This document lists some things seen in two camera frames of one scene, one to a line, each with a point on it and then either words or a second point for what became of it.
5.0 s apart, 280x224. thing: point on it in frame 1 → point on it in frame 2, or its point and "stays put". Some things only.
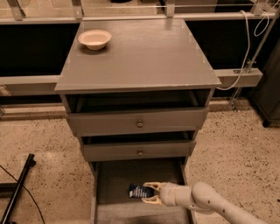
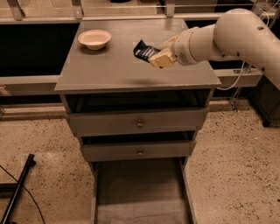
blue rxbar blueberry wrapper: [139, 191] → [143, 52]
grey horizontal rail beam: [46, 85] stays put
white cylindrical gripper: [167, 193] → [181, 46]
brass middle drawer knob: [140, 152] stays put
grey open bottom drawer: [110, 199] stays put
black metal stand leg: [11, 189] stays put
